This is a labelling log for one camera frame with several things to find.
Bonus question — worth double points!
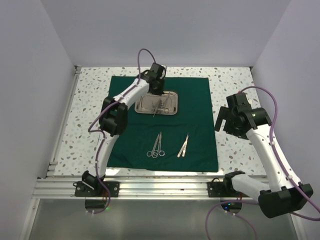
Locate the steel surgical scissors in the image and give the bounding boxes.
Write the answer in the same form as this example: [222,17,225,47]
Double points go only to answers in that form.
[151,132,165,158]

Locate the steel scalpel handle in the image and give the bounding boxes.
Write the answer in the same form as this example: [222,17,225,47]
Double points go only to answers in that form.
[152,99,162,117]

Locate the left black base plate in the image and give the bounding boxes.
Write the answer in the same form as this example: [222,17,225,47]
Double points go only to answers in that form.
[72,181,120,198]

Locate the steel ring-handled clamp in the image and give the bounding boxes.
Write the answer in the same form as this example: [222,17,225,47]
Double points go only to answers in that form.
[146,134,160,158]

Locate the aluminium mounting rail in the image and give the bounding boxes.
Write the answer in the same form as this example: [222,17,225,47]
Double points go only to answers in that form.
[34,176,293,201]

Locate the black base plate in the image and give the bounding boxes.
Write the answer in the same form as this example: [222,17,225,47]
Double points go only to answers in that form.
[206,181,248,198]
[72,181,120,198]

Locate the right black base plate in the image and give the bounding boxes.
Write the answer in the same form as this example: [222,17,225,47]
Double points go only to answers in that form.
[206,181,248,198]

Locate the stainless steel instrument tray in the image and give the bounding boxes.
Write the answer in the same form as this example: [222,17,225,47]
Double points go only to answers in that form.
[134,91,178,116]

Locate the steel forceps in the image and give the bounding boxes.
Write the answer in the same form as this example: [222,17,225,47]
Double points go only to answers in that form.
[151,92,173,114]

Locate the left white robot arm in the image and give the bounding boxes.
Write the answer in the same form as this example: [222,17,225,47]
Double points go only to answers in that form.
[82,62,167,197]

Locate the steel tweezers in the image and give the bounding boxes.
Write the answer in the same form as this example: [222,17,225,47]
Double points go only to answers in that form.
[177,134,189,158]

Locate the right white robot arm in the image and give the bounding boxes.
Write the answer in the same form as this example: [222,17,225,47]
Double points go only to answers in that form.
[210,92,314,218]

